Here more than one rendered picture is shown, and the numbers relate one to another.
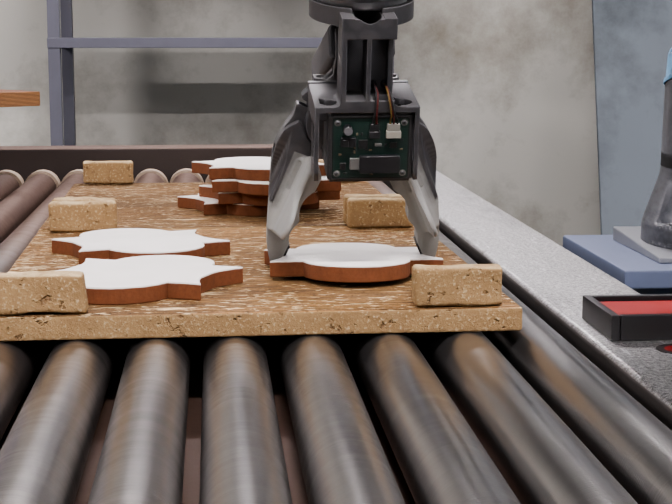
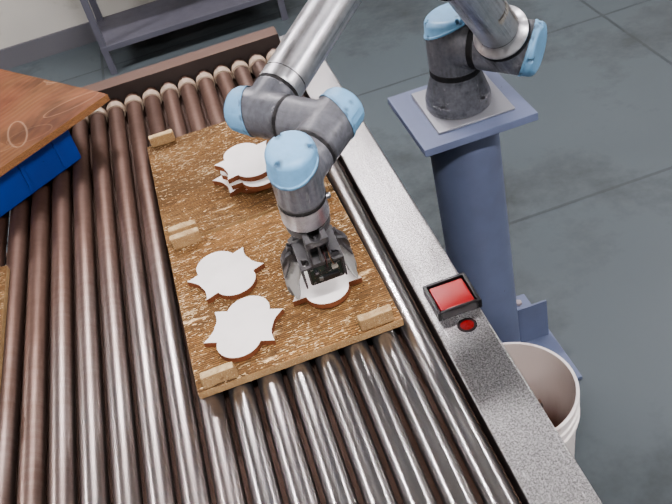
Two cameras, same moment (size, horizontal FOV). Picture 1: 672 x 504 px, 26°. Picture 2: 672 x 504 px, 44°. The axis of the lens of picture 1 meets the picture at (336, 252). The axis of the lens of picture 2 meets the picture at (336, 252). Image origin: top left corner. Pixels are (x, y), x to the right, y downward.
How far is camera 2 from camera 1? 0.78 m
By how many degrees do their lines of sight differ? 30
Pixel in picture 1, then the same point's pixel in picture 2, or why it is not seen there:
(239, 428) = (330, 469)
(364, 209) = not seen: hidden behind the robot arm
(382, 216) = not seen: hidden behind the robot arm
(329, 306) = (328, 339)
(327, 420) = (356, 450)
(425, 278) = (363, 323)
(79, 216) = (184, 240)
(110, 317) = (248, 375)
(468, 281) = (380, 317)
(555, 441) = (437, 452)
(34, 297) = (217, 379)
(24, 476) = not seen: outside the picture
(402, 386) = (373, 404)
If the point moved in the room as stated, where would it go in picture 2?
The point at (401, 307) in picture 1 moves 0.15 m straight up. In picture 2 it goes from (356, 332) to (337, 264)
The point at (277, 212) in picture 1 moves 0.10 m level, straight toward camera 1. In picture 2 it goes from (289, 281) to (300, 319)
